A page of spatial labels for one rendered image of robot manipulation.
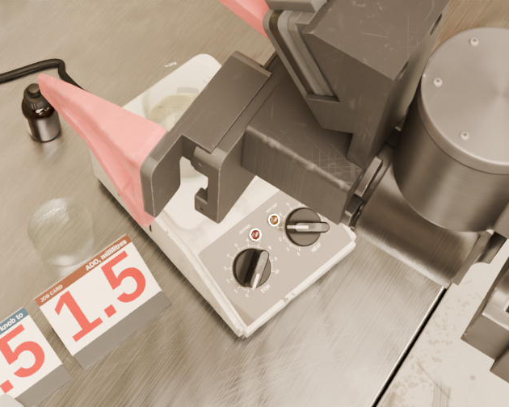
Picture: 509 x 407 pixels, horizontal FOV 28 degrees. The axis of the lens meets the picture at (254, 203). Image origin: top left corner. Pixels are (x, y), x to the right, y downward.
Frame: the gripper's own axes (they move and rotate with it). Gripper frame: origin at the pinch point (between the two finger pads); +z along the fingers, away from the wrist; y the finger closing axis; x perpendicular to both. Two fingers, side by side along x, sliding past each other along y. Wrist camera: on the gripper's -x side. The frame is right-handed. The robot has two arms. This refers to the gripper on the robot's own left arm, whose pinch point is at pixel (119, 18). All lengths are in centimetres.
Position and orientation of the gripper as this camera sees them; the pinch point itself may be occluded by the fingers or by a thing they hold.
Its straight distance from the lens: 49.1
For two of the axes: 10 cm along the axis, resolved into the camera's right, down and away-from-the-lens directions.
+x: -0.5, 4.2, 9.1
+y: -5.5, 7.5, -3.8
